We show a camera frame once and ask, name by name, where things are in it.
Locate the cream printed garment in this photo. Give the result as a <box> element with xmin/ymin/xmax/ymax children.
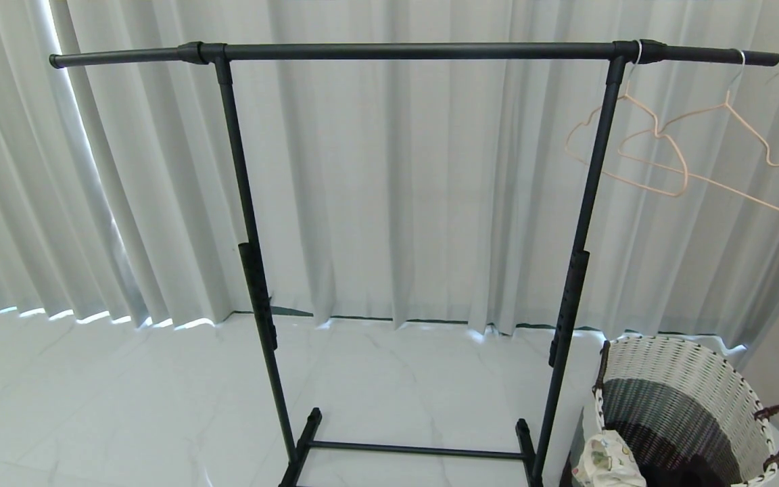
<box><xmin>571</xmin><ymin>430</ymin><xmax>647</xmax><ymax>487</ymax></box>

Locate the pink clothes hanger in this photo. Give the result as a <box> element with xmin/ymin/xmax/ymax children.
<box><xmin>617</xmin><ymin>51</ymin><xmax>779</xmax><ymax>224</ymax></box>
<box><xmin>564</xmin><ymin>61</ymin><xmax>690</xmax><ymax>198</ymax></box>

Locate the black clothes rack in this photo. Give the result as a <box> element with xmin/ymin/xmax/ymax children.
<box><xmin>49</xmin><ymin>39</ymin><xmax>779</xmax><ymax>487</ymax></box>

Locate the white laundry basket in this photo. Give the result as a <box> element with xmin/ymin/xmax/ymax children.
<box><xmin>569</xmin><ymin>335</ymin><xmax>779</xmax><ymax>487</ymax></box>

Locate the white curtain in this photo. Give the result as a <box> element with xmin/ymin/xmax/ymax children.
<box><xmin>0</xmin><ymin>0</ymin><xmax>779</xmax><ymax>352</ymax></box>

